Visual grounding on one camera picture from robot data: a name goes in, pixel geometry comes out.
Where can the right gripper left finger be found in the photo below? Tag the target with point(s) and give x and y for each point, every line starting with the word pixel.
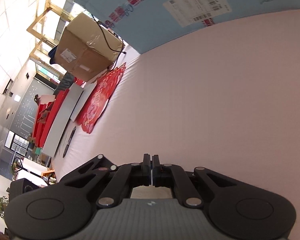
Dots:
pixel 124 180

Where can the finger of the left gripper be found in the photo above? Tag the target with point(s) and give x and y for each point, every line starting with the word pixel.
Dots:
pixel 81 176

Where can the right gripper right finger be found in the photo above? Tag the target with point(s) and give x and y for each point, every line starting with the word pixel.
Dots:
pixel 177 180

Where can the white fabric shopping bag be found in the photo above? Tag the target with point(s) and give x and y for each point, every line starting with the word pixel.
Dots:
pixel 151 192

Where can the black marker pen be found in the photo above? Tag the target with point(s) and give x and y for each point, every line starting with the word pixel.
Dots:
pixel 69 142

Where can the white flat box lid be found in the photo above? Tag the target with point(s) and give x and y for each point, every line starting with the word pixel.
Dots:
pixel 61 120

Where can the red gift boxes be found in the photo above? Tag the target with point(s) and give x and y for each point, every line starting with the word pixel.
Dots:
pixel 47 110

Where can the red paper-cut decoration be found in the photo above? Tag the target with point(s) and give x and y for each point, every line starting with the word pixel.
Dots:
pixel 99 98

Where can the taped brown cardboard box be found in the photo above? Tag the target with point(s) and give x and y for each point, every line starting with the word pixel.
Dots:
pixel 86 48

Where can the large light blue carton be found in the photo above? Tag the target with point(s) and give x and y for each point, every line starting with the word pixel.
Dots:
pixel 146 24

